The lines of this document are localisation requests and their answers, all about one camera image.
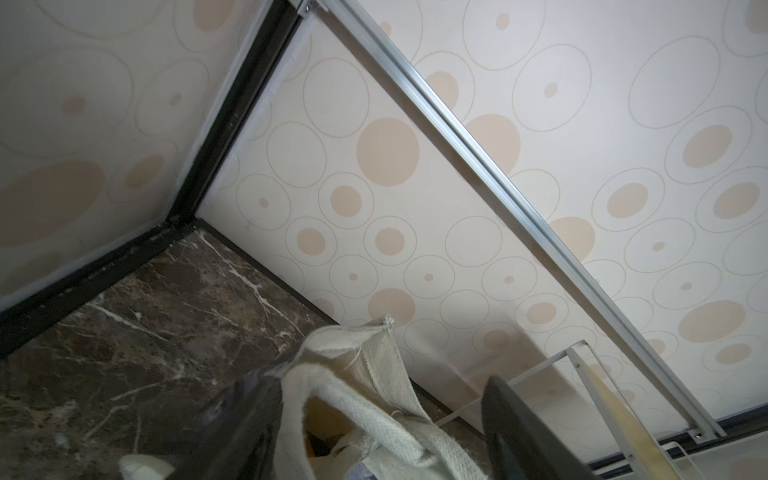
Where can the black corner frame post left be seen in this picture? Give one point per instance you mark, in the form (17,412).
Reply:
(262,58)

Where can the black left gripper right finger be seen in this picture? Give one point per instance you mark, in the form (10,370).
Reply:
(519,444)

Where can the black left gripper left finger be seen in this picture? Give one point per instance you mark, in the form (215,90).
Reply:
(233,436)

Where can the cream canvas grocery bag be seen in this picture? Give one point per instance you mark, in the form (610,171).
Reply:
(349,412)

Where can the white wire wooden shelf rack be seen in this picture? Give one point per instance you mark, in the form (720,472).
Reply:
(571,390)

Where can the silver aluminium crossbar back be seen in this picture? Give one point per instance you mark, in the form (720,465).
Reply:
(517,212)

